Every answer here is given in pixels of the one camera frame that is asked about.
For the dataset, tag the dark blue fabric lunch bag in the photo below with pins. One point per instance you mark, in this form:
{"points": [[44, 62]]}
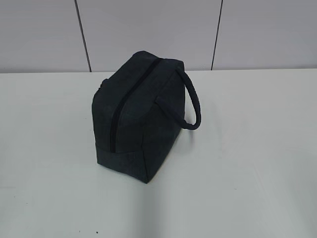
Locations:
{"points": [[139, 112]]}

